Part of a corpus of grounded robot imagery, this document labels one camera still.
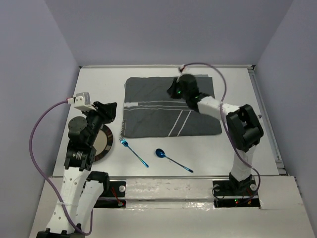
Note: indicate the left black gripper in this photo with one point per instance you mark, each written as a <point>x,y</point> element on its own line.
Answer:
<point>107,111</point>

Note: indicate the dark patterned dinner plate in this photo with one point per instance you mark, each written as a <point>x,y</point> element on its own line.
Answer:
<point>103,142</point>

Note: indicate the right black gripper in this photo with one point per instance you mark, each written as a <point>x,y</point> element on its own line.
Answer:
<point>172,90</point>

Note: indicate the blue metal spoon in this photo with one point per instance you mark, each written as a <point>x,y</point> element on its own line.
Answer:
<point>161,154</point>

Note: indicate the grey striped cloth placemat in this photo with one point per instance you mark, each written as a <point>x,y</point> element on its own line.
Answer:
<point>148,111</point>

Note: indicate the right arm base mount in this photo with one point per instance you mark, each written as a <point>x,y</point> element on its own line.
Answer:
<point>226,196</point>

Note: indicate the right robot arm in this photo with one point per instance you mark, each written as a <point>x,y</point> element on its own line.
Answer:
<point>241,125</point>

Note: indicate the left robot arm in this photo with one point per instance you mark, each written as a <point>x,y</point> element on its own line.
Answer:
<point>81,187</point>

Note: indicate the blue metal fork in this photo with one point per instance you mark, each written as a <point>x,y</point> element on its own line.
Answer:
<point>126,144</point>

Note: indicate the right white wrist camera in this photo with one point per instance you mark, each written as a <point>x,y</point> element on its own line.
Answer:
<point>183,69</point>

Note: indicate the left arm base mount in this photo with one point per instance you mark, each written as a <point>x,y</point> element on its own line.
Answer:
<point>114,197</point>

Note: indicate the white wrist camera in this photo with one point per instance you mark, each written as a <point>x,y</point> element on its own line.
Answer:
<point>81,101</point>
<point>183,69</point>

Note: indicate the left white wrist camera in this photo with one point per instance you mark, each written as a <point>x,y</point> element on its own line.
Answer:
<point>81,101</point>

